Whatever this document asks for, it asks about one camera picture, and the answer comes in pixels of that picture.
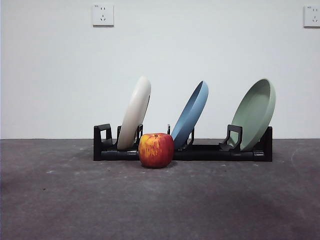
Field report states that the cream round plate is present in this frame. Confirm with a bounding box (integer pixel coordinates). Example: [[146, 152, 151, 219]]
[[117, 75, 152, 151]]

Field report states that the red yellow apple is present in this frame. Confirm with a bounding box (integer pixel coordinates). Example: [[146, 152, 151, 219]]
[[138, 132, 175, 170]]

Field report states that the blue round plate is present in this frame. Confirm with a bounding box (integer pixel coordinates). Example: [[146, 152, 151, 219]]
[[170, 80, 210, 150]]

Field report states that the black plate rack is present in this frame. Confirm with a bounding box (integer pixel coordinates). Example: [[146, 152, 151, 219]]
[[93, 123, 274, 163]]

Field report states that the green round plate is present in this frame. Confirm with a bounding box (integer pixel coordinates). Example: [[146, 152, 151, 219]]
[[229, 78, 277, 153]]

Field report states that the white wall socket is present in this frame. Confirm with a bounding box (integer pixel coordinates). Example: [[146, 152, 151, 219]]
[[92, 4, 115, 27], [303, 4, 320, 28]]

